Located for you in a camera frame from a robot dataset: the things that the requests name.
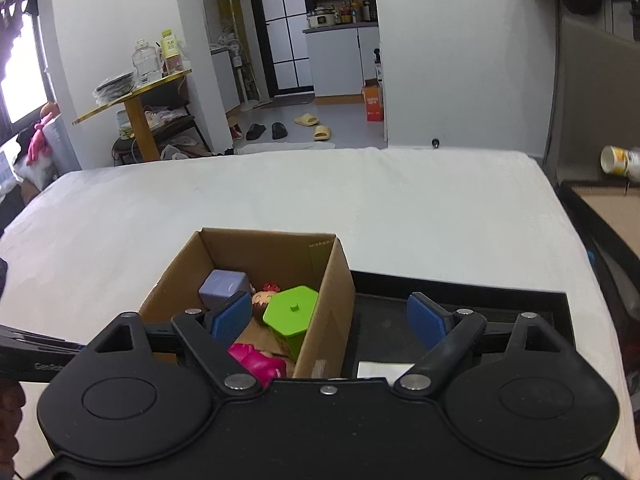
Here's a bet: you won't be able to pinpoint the purple cube toy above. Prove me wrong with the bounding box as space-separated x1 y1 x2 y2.
198 269 252 310

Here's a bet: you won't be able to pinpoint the red crab figurine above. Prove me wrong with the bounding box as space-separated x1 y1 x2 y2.
252 284 281 323

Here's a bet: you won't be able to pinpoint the magenta dinosaur figurine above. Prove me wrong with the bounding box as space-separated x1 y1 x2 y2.
228 344 288 388

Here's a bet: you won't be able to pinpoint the green house toy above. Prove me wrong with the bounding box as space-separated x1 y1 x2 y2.
262 285 319 361

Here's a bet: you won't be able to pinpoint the person's left hand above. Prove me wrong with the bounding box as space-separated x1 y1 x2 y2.
0 379 26 474

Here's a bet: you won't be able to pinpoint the white charger adapter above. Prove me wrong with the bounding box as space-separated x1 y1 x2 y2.
357 361 413 385

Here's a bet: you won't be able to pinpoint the black tray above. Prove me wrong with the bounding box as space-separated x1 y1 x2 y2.
341 271 575 379

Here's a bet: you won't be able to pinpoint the brown cardboard box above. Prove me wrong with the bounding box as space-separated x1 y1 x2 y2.
139 228 355 378

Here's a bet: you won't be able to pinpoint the yellow round side table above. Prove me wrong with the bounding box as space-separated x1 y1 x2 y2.
72 68 192 162

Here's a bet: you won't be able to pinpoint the black framed corkboard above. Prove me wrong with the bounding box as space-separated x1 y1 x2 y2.
555 179 639 338

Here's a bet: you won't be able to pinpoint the black slipper left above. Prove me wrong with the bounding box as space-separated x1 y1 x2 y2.
245 124 266 141

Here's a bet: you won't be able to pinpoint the black slipper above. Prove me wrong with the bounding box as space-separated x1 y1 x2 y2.
271 122 288 140
245 124 266 141

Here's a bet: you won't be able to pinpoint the pink plush toy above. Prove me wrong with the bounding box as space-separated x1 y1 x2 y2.
26 102 60 166

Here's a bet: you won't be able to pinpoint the black slipper right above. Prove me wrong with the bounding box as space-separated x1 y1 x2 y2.
271 122 288 140

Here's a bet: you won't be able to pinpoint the yellow slipper right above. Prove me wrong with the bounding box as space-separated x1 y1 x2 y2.
314 125 332 142

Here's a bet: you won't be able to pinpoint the yellow slipper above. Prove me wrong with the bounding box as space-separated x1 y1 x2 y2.
294 113 319 127
314 125 332 142

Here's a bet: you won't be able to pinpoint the yellow slipper left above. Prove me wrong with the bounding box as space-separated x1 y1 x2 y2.
294 113 319 127

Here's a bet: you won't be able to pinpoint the stacked paper cups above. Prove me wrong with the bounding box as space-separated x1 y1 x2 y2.
600 145 640 183

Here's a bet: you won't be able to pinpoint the orange carton box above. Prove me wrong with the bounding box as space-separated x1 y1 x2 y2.
362 79 384 122

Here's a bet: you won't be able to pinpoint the stack of plates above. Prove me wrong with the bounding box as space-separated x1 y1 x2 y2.
92 72 134 105

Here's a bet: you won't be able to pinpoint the clear glass jar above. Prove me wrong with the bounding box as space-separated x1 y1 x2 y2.
131 39 162 87

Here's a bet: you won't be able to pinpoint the white standing fan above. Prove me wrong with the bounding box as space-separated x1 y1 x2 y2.
218 32 260 112

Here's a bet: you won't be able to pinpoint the yellow drink bottle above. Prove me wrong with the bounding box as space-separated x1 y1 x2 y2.
160 29 180 60

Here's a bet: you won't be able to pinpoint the white kitchen cabinet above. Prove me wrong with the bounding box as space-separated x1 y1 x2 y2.
305 24 380 98

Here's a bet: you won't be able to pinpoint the white rice cooker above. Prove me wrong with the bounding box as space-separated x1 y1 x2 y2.
307 6 336 29

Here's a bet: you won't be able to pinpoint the black door handle lock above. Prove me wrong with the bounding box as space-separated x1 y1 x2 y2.
612 0 639 42

